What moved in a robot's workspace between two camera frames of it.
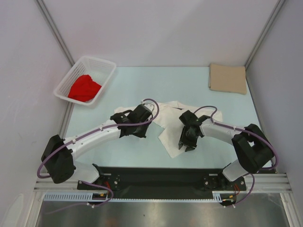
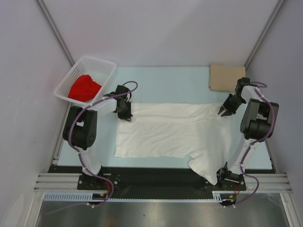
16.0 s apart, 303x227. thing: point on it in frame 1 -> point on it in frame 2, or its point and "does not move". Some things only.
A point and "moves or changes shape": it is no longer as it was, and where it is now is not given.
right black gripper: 191,145 -> 226,106
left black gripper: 141,134 -> 128,115
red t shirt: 84,89 does not move
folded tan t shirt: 227,78 does not move
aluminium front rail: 264,182 does not move
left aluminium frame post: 43,7 does not move
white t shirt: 167,118 moves or changes shape
